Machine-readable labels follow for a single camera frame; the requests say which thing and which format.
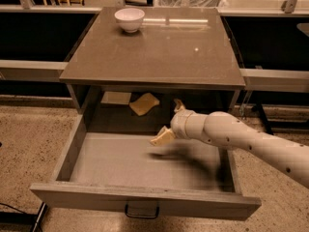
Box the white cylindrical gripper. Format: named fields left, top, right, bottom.
left=150, top=99, right=208, bottom=146

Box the yellow sponge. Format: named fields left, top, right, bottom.
left=129, top=93, right=160, bottom=116

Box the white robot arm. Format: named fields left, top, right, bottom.
left=151, top=99, right=309, bottom=188

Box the open grey top drawer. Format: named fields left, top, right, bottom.
left=31, top=120, right=261, bottom=220

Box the grey counter cabinet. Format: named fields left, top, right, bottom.
left=61, top=8, right=244, bottom=122

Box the black stand leg right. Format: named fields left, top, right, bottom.
left=253, top=102, right=273, bottom=134

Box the white ceramic bowl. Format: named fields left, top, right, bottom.
left=114, top=8, right=145, bottom=33

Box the black stand base left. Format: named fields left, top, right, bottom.
left=0, top=202, right=47, bottom=232

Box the black drawer handle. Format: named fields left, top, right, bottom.
left=124, top=204, right=160, bottom=219

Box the grey metal rail frame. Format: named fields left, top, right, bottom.
left=1, top=0, right=309, bottom=93

